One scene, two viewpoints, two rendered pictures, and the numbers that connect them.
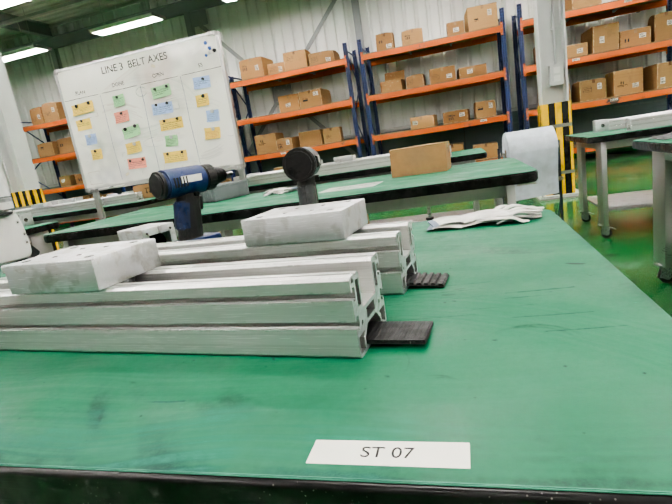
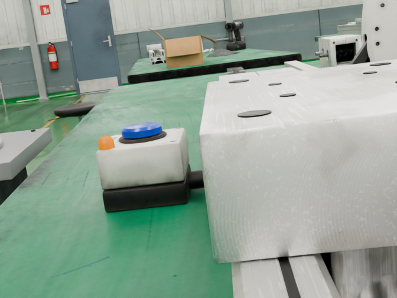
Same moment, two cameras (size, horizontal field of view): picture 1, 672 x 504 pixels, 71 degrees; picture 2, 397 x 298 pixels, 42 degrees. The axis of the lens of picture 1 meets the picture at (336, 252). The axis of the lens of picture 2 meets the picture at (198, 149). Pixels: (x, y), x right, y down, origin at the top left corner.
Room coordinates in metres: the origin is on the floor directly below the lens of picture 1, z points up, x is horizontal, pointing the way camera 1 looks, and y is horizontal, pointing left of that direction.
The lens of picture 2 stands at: (0.51, 0.15, 0.93)
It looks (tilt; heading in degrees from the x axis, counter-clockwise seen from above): 12 degrees down; 71
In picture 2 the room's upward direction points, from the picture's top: 7 degrees counter-clockwise
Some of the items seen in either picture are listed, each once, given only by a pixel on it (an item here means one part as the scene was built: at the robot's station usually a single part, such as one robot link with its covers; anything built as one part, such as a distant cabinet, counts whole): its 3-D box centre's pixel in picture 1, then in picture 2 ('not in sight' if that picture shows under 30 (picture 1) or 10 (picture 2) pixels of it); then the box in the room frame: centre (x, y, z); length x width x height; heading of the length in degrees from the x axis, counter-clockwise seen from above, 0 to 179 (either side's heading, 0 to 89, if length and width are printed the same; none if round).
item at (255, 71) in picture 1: (300, 126); not in sight; (10.93, 0.34, 1.58); 2.83 x 0.98 x 3.15; 74
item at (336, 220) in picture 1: (307, 230); not in sight; (0.71, 0.04, 0.87); 0.16 x 0.11 x 0.07; 67
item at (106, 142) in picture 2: not in sight; (106, 142); (0.58, 0.63, 0.85); 0.01 x 0.01 x 0.01
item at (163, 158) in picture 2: not in sight; (155, 165); (0.63, 0.65, 0.81); 0.10 x 0.08 x 0.06; 157
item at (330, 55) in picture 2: not in sight; (338, 53); (1.46, 1.49, 0.83); 0.11 x 0.10 x 0.10; 156
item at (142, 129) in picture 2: not in sight; (142, 134); (0.62, 0.65, 0.84); 0.04 x 0.04 x 0.02
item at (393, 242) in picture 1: (184, 269); not in sight; (0.81, 0.27, 0.82); 0.80 x 0.10 x 0.09; 67
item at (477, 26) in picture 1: (436, 102); not in sight; (10.08, -2.54, 1.59); 2.83 x 0.98 x 3.17; 74
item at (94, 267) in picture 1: (87, 275); (338, 159); (0.64, 0.34, 0.87); 0.16 x 0.11 x 0.07; 67
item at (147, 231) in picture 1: (145, 246); not in sight; (1.14, 0.45, 0.83); 0.11 x 0.10 x 0.10; 144
